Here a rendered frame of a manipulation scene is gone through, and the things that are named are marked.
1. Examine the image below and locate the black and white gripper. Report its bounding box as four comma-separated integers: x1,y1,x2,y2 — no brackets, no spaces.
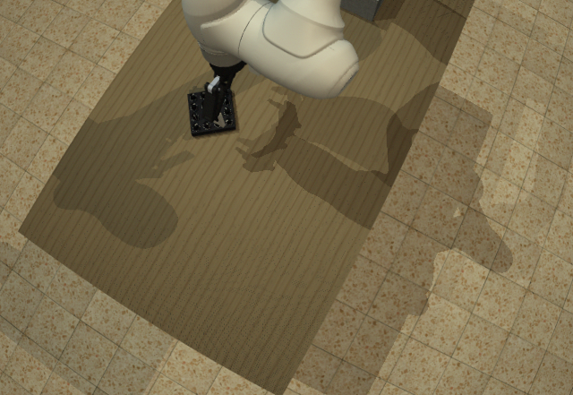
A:
202,61,247,128

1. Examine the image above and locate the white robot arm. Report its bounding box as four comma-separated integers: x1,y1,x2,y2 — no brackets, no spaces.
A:
182,0,359,99

